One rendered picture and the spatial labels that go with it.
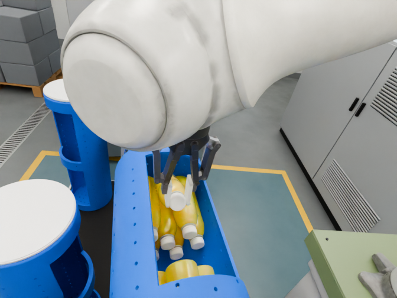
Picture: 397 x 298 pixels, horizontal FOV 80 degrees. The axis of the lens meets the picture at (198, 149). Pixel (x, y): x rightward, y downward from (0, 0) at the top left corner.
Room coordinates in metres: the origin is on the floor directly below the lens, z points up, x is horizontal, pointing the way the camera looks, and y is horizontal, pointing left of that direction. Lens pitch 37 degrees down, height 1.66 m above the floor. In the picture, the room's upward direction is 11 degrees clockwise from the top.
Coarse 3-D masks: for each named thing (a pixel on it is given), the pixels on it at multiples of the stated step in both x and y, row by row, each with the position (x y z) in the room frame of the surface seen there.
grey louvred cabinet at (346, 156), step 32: (320, 64) 2.65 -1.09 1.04; (352, 64) 2.21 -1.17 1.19; (384, 64) 1.90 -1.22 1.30; (320, 96) 2.40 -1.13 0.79; (352, 96) 2.01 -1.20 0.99; (384, 96) 1.74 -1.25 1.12; (288, 128) 2.69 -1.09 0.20; (320, 128) 2.16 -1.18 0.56; (352, 128) 1.82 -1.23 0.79; (384, 128) 1.58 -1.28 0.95; (320, 160) 1.93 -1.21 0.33; (352, 160) 1.63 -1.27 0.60; (384, 160) 1.42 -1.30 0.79; (320, 192) 1.71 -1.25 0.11; (352, 192) 1.45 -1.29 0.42; (384, 192) 1.27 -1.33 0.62; (352, 224) 1.28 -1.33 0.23; (384, 224) 1.12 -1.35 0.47
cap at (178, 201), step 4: (172, 196) 0.34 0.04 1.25; (176, 196) 0.34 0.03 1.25; (180, 196) 0.35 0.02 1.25; (172, 200) 0.33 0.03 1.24; (176, 200) 0.34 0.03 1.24; (180, 200) 0.34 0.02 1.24; (184, 200) 0.34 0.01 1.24; (172, 204) 0.33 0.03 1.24; (176, 204) 0.33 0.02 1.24; (180, 204) 0.34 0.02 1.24; (184, 204) 0.34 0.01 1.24; (172, 208) 0.33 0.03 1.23; (176, 208) 0.33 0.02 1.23; (180, 208) 0.33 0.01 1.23
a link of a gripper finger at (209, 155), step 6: (216, 144) 0.36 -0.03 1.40; (210, 150) 0.36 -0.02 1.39; (216, 150) 0.36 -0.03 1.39; (204, 156) 0.37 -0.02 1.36; (210, 156) 0.35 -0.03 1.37; (204, 162) 0.36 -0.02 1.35; (210, 162) 0.35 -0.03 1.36; (204, 168) 0.35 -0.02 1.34; (210, 168) 0.36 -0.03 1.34; (204, 174) 0.35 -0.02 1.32
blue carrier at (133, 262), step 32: (128, 160) 0.49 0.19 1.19; (128, 192) 0.38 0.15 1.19; (128, 224) 0.29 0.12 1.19; (128, 256) 0.22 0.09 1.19; (160, 256) 0.35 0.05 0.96; (192, 256) 0.36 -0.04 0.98; (224, 256) 0.32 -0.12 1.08; (128, 288) 0.17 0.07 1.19; (160, 288) 0.17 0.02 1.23; (192, 288) 0.17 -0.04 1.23; (224, 288) 0.19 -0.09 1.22
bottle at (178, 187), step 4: (172, 176) 0.45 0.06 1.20; (172, 180) 0.41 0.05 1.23; (176, 180) 0.41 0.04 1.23; (156, 184) 0.44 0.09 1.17; (160, 184) 0.41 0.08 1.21; (176, 184) 0.39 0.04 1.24; (180, 184) 0.40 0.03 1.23; (156, 188) 0.42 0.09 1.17; (160, 188) 0.39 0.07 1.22; (172, 188) 0.37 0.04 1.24; (176, 188) 0.38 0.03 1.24; (180, 188) 0.38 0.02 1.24; (184, 188) 0.40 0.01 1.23; (160, 192) 0.38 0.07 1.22; (172, 192) 0.36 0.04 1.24; (176, 192) 0.36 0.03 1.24; (180, 192) 0.37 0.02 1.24; (184, 192) 0.38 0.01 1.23; (160, 196) 0.37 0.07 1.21; (160, 200) 0.37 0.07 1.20; (164, 200) 0.35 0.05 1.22; (164, 204) 0.35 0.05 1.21
